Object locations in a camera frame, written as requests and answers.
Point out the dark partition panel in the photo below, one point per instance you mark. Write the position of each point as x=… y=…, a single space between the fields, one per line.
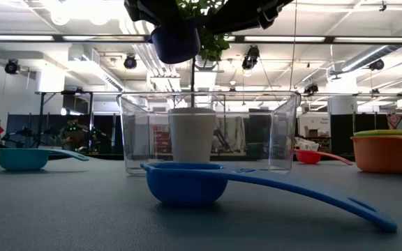
x=340 y=132
x=16 y=125

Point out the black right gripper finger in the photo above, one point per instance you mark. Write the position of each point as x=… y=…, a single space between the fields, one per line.
x=246 y=14

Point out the purple measuring cup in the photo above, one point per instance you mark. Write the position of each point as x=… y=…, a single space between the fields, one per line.
x=174 y=45

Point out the green measuring cup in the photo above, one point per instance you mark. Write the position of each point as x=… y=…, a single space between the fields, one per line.
x=396 y=133

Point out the brown cardboard box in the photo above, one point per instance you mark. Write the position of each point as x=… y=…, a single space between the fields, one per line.
x=312 y=132

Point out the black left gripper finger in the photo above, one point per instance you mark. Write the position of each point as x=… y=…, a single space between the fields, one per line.
x=159 y=12

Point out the red measuring cup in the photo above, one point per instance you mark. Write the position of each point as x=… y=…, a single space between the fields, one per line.
x=307 y=157

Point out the black metal rack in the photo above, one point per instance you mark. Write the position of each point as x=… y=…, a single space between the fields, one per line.
x=41 y=115

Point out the white crumpled cloth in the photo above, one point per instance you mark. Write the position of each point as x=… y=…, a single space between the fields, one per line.
x=305 y=143

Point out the teal measuring cup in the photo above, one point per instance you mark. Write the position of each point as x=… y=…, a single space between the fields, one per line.
x=23 y=160

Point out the orange measuring cup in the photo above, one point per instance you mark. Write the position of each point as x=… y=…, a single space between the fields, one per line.
x=386 y=157

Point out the blue measuring cup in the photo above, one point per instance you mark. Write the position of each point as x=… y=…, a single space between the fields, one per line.
x=187 y=188

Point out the green plant in cream pot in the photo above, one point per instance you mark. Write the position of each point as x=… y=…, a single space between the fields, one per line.
x=192 y=139

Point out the clear plastic basket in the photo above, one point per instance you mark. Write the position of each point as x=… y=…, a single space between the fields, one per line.
x=131 y=139

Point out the colourful patterned cloth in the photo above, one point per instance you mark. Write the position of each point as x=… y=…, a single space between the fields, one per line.
x=400 y=120

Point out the black ceiling spotlight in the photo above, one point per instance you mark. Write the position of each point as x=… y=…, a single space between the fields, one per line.
x=311 y=89
x=12 y=67
x=130 y=62
x=376 y=65
x=250 y=59

